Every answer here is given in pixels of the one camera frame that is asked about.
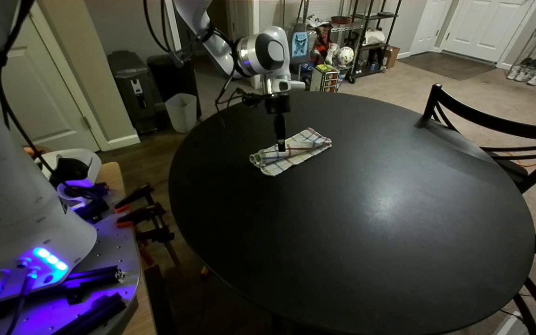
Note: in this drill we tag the row of shoes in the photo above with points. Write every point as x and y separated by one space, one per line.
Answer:
535 79

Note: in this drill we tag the black shelf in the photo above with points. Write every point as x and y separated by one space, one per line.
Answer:
372 46

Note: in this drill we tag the white headset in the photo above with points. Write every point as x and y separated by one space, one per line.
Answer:
70 170

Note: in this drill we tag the black metal bar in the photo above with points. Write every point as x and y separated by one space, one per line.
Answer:
96 311
96 278

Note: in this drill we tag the tall black trash can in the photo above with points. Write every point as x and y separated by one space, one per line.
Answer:
133 88

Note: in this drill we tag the black and orange clamp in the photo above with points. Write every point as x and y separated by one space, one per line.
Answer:
144 215
134 195
158 239

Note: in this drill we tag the checked white towel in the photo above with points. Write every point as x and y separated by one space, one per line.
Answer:
303 144

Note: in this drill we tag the colourful box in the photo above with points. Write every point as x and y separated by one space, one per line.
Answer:
324 78

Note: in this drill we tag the brown door mat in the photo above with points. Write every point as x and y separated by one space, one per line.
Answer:
445 65

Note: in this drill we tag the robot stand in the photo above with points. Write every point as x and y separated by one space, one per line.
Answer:
110 242

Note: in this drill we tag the white wastebasket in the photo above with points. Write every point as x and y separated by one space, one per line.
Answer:
182 114

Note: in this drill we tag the wide black trash can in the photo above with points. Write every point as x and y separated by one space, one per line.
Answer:
175 77

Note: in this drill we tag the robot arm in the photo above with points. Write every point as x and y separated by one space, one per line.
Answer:
12 195

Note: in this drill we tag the soccer ball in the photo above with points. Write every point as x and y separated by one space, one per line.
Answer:
345 56

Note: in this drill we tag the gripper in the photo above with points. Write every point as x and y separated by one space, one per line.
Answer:
277 104

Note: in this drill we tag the white door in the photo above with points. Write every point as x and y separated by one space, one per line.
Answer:
486 25
49 102
428 25

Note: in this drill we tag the cardboard box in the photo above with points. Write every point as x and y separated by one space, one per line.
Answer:
392 56

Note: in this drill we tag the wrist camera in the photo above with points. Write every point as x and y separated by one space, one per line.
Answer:
254 98

